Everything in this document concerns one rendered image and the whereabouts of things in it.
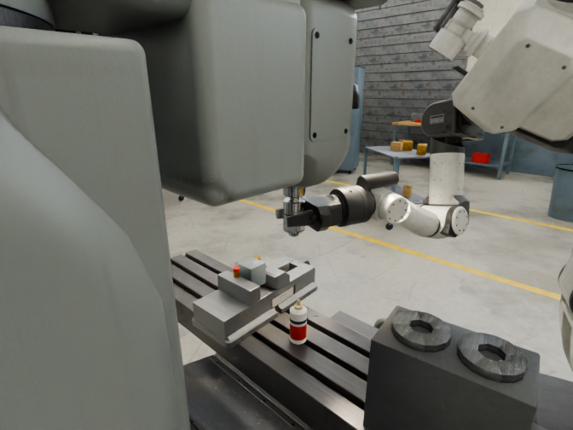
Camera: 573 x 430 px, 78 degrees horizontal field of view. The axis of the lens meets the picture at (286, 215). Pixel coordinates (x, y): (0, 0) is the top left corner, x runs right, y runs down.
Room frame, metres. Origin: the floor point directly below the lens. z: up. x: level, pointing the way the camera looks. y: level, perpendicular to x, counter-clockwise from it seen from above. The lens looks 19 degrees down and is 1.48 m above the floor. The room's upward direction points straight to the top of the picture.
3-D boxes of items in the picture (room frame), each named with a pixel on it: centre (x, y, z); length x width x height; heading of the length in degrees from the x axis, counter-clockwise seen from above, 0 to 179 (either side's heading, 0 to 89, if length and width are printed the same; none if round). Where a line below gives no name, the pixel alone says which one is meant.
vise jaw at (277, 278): (0.86, 0.06, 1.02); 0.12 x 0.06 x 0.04; 49
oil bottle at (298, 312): (0.69, -0.03, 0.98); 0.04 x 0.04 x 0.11
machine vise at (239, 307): (0.84, 0.07, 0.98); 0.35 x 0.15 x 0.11; 139
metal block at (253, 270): (0.81, 0.09, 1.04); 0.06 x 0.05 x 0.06; 49
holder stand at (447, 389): (0.44, -0.26, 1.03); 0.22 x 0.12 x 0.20; 54
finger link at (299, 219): (0.68, -0.03, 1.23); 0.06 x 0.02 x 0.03; 115
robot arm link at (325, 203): (0.75, -0.10, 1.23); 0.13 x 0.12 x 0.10; 25
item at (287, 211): (0.71, -0.02, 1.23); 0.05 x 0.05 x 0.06
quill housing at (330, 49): (0.71, -0.01, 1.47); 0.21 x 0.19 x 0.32; 47
